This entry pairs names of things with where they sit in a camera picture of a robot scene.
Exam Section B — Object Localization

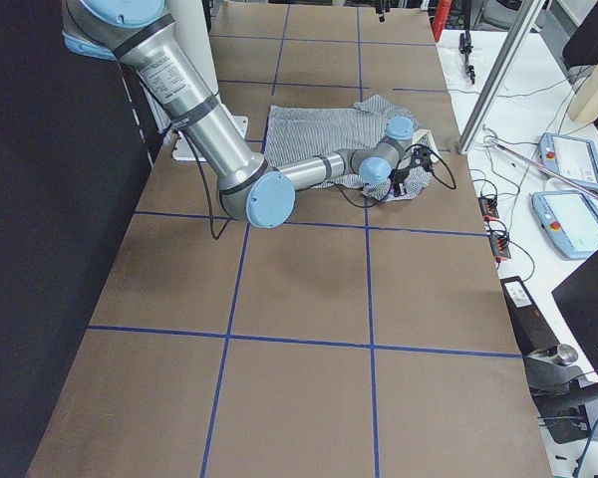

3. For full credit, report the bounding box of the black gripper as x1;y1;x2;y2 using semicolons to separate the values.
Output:
389;169;410;195

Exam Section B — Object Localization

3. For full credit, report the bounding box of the striped polo shirt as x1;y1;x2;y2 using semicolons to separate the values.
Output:
264;95;433;201

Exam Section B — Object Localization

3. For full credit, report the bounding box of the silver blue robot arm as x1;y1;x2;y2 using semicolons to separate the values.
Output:
62;1;415;228

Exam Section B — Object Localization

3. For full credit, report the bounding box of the black orange terminal strip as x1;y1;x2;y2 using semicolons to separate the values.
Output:
477;194;511;264

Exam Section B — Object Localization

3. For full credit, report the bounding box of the black tripod clamp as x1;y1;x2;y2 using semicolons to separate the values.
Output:
458;0;475;85

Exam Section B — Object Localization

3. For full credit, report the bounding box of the upper teach pendant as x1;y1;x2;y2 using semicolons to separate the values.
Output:
539;132;598;191

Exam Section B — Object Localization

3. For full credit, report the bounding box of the teach pendant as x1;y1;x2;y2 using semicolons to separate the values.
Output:
539;132;598;191
530;190;598;260

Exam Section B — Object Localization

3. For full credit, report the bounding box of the lower teach pendant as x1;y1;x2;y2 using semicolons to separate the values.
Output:
530;190;598;260

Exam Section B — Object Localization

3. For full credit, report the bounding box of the black box with label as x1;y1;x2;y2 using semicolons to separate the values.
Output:
500;276;559;356

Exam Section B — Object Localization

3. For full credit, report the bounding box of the black monitor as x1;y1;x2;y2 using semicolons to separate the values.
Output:
552;250;598;373

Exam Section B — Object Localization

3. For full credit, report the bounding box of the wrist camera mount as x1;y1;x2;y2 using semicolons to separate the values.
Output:
409;146;433;173

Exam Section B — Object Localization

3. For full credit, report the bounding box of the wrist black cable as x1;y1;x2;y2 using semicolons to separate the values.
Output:
336;142;457;208

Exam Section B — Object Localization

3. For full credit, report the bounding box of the aluminium frame post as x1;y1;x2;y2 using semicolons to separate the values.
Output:
457;0;543;155

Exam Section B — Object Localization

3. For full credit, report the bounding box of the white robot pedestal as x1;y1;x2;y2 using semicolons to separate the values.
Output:
165;0;248;139

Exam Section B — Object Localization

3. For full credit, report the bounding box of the black camera stand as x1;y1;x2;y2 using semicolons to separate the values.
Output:
523;345;598;444

